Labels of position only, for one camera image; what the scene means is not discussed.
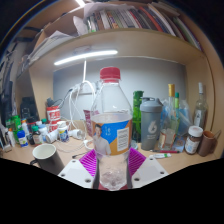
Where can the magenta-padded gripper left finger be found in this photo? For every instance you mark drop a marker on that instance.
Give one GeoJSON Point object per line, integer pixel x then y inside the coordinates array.
{"type": "Point", "coordinates": [75, 173]}

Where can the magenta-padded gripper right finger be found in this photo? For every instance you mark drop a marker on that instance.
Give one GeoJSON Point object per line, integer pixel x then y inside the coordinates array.
{"type": "Point", "coordinates": [148, 170]}

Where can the clear red-capped water bottle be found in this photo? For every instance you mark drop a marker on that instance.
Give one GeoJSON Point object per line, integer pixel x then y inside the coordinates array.
{"type": "Point", "coordinates": [110, 133]}

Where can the white marker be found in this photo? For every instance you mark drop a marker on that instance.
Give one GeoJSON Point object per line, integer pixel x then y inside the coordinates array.
{"type": "Point", "coordinates": [161, 155]}

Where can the black mug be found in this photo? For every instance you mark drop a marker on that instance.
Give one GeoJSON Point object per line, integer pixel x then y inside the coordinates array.
{"type": "Point", "coordinates": [50, 160]}

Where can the white pill bottle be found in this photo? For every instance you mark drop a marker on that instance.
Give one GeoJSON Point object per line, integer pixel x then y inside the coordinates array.
{"type": "Point", "coordinates": [63, 133]}

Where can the grey shaker bottle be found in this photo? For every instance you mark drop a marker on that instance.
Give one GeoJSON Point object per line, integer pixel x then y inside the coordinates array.
{"type": "Point", "coordinates": [150, 126]}

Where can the pink pouch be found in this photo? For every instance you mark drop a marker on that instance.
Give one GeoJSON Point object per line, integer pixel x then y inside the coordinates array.
{"type": "Point", "coordinates": [88, 123]}

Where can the white-lidded brown jar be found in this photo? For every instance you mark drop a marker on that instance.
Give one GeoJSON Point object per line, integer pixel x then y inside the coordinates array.
{"type": "Point", "coordinates": [192, 141]}

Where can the green-capped dark small bottle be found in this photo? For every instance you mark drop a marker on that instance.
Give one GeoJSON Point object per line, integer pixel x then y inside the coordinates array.
{"type": "Point", "coordinates": [36, 136]}

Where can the yellow-capped clear glass bottle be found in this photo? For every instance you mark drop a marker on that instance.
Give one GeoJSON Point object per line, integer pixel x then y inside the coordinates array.
{"type": "Point", "coordinates": [170, 113]}

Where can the red and white can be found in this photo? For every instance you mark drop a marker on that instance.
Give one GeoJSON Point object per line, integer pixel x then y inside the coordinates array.
{"type": "Point", "coordinates": [53, 116]}

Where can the blue-capped white bottle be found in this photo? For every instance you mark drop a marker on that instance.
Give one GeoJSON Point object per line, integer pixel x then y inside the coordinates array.
{"type": "Point", "coordinates": [22, 139]}

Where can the brown cup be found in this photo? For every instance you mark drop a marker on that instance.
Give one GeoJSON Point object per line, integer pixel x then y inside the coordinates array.
{"type": "Point", "coordinates": [206, 145]}

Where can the green glass bottle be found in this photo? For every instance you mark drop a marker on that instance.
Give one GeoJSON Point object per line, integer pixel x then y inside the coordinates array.
{"type": "Point", "coordinates": [137, 106]}

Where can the green-capped clear bottle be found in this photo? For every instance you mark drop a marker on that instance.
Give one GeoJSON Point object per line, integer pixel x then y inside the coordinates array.
{"type": "Point", "coordinates": [177, 110]}

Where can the green plastic bottle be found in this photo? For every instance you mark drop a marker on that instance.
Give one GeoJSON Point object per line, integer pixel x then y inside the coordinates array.
{"type": "Point", "coordinates": [15, 125]}

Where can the tall clear white-capped bottle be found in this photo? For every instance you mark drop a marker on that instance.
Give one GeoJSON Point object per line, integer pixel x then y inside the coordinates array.
{"type": "Point", "coordinates": [200, 111]}

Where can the black case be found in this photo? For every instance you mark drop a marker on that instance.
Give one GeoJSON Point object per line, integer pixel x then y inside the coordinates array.
{"type": "Point", "coordinates": [29, 108]}

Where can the white power strip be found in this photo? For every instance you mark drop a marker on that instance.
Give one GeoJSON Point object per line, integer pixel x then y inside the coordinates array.
{"type": "Point", "coordinates": [83, 89]}

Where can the under-shelf light bar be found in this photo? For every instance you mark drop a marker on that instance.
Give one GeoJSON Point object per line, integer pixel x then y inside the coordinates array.
{"type": "Point", "coordinates": [86, 56]}

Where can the wooden shelf unit with books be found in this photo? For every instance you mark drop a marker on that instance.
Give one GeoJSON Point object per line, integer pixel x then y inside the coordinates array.
{"type": "Point", "coordinates": [133, 40]}

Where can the ceiling tube light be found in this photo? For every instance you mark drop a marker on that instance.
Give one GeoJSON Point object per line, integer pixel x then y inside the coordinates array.
{"type": "Point", "coordinates": [80, 2]}

